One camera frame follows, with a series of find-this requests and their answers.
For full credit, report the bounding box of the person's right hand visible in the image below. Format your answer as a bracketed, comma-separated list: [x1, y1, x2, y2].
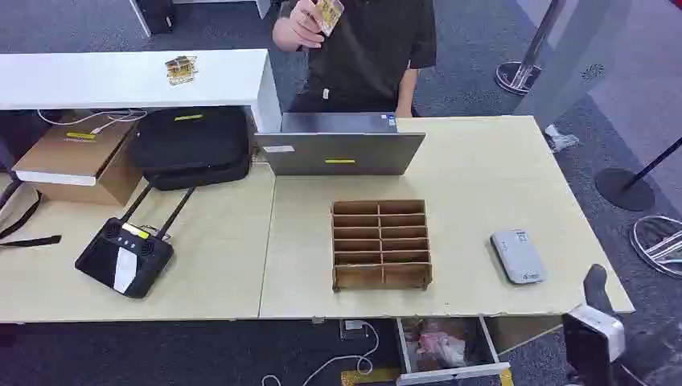
[271, 0, 325, 53]

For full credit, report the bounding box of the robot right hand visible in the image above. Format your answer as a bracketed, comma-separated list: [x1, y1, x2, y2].
[582, 264, 623, 321]

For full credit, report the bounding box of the gold printed card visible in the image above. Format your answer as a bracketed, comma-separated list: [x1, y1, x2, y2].
[315, 0, 346, 37]

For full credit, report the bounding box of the wooden card box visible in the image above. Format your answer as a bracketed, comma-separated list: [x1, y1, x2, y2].
[331, 199, 433, 293]

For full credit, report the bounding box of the person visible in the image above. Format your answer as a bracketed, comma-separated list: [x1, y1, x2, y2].
[271, 0, 438, 118]

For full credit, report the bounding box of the grey flat device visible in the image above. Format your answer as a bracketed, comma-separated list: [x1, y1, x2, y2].
[490, 228, 547, 285]

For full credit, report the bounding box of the stack of gold cards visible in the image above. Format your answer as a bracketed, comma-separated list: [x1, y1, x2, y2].
[164, 55, 198, 86]

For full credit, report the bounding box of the grey laptop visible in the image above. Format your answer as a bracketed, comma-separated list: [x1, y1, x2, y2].
[253, 112, 427, 177]

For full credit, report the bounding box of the crumpled white paper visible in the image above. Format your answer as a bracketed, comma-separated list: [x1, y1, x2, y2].
[544, 124, 580, 154]

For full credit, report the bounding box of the black soft carry case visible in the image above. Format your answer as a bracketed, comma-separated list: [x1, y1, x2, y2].
[126, 106, 253, 191]

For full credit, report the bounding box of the open white drawer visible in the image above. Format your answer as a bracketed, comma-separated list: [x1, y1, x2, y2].
[395, 316, 512, 386]

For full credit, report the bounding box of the pink plastic bag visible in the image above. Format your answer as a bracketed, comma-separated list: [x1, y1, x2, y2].
[417, 330, 467, 368]

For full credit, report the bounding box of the white shelf counter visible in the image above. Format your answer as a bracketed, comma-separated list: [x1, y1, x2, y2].
[0, 48, 282, 133]

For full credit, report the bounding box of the grey partition panel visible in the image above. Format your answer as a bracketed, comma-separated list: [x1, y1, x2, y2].
[514, 0, 635, 129]

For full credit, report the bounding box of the yellow floor tape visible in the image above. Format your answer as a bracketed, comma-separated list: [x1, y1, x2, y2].
[340, 368, 514, 386]

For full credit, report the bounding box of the floor power socket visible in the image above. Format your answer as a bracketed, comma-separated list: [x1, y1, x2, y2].
[339, 318, 370, 341]

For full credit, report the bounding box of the brown cardboard box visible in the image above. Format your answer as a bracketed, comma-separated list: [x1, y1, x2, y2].
[11, 114, 144, 207]

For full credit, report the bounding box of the black remote controller with antennas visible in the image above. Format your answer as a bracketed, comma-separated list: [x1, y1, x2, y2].
[74, 183, 196, 300]

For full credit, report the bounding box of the black stanchion post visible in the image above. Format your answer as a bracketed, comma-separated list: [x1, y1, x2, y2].
[594, 137, 682, 212]

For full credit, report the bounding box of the black cabinet with white frame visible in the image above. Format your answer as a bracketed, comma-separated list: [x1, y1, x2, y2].
[129, 0, 176, 37]

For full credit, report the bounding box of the chrome stanchion post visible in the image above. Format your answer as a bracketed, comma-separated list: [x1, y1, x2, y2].
[495, 0, 566, 96]

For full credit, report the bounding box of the white floor cable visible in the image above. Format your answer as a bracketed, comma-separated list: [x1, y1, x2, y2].
[261, 321, 380, 386]

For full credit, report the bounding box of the black strap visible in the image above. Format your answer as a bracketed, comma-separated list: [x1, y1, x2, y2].
[0, 181, 62, 249]

